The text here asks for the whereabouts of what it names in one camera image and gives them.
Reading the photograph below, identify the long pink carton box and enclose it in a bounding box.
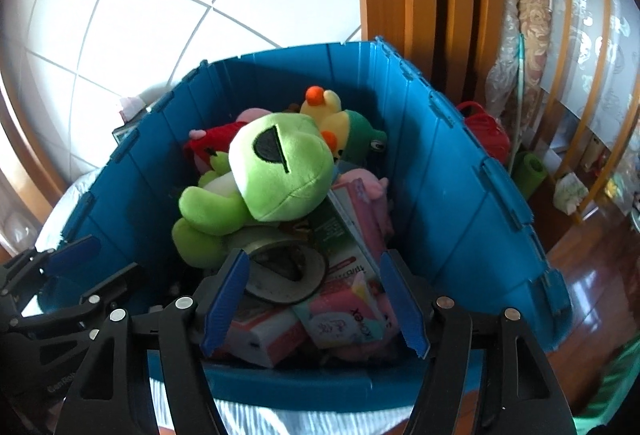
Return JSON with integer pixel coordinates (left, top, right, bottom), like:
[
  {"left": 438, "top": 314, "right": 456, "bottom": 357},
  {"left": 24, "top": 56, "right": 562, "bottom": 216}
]
[{"left": 327, "top": 177, "right": 386, "bottom": 286}]

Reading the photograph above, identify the pink white soft packet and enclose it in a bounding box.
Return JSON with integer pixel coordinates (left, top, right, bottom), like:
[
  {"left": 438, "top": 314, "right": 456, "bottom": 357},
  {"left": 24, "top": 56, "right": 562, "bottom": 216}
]
[{"left": 292, "top": 275, "right": 401, "bottom": 348}]

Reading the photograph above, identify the green rolled mat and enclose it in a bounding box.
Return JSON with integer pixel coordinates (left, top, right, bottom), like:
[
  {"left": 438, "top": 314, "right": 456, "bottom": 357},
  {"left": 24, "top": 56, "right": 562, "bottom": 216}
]
[{"left": 510, "top": 152, "right": 547, "bottom": 200}]

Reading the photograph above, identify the teal mop handle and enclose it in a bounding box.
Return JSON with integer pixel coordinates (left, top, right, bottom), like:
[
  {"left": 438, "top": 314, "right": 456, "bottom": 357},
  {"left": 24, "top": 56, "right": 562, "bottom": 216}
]
[{"left": 507, "top": 37, "right": 525, "bottom": 170}]

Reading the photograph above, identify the grey tape roll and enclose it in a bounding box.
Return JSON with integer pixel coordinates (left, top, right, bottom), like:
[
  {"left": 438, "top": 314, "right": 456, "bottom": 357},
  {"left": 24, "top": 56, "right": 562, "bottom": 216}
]
[{"left": 240, "top": 235, "right": 328, "bottom": 306}]

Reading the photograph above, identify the pink white carton box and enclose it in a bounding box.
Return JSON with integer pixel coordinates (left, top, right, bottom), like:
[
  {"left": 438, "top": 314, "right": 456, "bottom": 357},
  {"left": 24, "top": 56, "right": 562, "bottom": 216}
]
[{"left": 222, "top": 300, "right": 308, "bottom": 368}]

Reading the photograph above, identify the pink white tissue box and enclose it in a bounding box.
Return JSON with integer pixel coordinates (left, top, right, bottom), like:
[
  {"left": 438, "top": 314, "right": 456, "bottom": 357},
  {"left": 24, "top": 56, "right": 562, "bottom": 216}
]
[{"left": 119, "top": 96, "right": 146, "bottom": 122}]

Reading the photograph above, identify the green cloth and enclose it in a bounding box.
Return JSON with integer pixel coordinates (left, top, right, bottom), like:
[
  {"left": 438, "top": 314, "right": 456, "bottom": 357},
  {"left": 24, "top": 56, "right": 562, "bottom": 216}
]
[{"left": 575, "top": 345, "right": 640, "bottom": 435}]

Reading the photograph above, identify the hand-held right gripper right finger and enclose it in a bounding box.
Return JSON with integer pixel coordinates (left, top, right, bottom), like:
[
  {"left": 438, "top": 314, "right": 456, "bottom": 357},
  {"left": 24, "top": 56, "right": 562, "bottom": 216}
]
[{"left": 379, "top": 250, "right": 578, "bottom": 435}]

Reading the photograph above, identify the patterned rolled carpet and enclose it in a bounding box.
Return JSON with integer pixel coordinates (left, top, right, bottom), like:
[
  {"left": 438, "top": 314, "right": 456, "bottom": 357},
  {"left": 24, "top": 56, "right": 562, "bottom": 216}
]
[{"left": 505, "top": 0, "right": 553, "bottom": 90}]

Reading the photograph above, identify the yellow duck plush green hood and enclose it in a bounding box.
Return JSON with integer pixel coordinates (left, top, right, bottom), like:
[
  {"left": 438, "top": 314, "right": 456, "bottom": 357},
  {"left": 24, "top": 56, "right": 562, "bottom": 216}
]
[{"left": 299, "top": 86, "right": 388, "bottom": 163}]

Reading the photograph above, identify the blue plastic storage crate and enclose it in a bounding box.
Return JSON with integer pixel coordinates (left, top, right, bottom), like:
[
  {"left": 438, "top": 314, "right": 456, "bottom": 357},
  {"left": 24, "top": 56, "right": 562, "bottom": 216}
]
[{"left": 37, "top": 35, "right": 576, "bottom": 413}]

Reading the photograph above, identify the green frog plush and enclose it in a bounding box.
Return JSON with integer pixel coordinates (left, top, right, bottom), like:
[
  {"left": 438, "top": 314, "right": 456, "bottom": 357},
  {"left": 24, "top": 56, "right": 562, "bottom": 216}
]
[{"left": 171, "top": 112, "right": 335, "bottom": 268}]

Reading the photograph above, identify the striped light blue bed sheet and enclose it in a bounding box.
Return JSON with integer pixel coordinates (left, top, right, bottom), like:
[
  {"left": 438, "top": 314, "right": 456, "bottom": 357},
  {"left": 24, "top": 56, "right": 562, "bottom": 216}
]
[{"left": 35, "top": 165, "right": 421, "bottom": 435}]

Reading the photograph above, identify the black gift bag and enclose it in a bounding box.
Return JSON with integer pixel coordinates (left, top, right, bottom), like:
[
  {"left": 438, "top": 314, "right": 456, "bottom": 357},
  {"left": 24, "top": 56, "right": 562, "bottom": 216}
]
[{"left": 112, "top": 120, "right": 143, "bottom": 146}]

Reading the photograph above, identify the small pig plush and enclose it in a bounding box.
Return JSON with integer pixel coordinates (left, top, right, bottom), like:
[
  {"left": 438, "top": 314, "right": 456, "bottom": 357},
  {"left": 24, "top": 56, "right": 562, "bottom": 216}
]
[{"left": 340, "top": 167, "right": 393, "bottom": 236}]

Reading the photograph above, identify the white plastic bag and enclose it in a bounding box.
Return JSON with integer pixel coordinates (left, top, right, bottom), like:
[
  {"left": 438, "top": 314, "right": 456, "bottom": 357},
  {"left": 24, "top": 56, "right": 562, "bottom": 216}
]
[{"left": 552, "top": 171, "right": 591, "bottom": 216}]

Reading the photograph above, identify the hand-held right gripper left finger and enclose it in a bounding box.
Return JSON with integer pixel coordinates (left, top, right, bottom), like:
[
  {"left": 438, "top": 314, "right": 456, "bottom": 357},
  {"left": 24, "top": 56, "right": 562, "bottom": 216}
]
[{"left": 62, "top": 249, "right": 251, "bottom": 435}]

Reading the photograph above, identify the pig plush with red dress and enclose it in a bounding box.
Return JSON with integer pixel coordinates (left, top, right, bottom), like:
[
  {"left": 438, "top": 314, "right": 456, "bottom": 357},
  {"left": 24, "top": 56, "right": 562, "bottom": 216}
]
[{"left": 182, "top": 107, "right": 271, "bottom": 176}]

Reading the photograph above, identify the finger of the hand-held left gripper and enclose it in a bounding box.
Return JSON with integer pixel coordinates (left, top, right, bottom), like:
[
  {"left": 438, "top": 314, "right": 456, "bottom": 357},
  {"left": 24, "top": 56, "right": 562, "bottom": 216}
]
[
  {"left": 0, "top": 235, "right": 103, "bottom": 301},
  {"left": 10, "top": 262, "right": 146, "bottom": 341}
]

